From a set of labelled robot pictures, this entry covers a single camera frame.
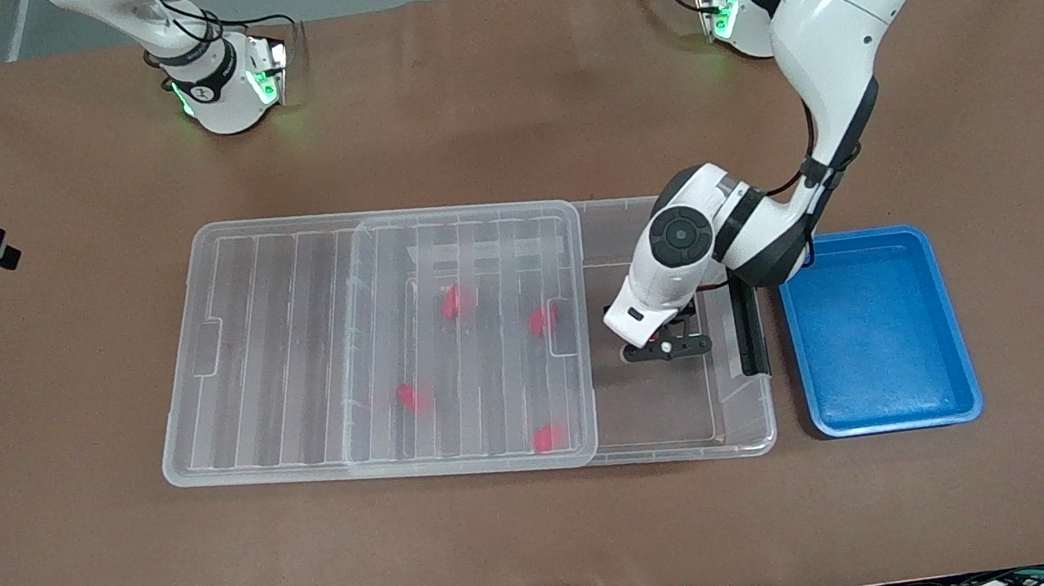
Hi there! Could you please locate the clear ribbed plastic lid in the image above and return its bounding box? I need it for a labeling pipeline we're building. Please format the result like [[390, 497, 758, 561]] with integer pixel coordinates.
[[131, 175, 614, 523]]

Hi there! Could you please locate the clear plastic storage box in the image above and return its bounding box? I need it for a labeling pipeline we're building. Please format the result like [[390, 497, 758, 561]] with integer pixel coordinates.
[[317, 175, 783, 510]]

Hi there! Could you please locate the red block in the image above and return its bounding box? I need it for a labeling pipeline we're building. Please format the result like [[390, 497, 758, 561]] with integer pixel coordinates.
[[436, 281, 477, 324], [524, 303, 562, 341], [528, 417, 573, 455], [393, 379, 436, 419]]

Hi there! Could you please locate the blue plastic tray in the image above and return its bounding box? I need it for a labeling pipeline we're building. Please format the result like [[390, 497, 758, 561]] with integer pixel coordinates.
[[772, 216, 988, 446]]

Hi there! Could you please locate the black box latch handle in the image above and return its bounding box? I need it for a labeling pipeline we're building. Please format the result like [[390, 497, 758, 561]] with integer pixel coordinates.
[[728, 274, 773, 379]]

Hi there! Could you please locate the black right arm base cable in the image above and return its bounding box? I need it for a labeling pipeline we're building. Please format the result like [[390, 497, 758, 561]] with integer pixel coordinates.
[[219, 8, 306, 63]]

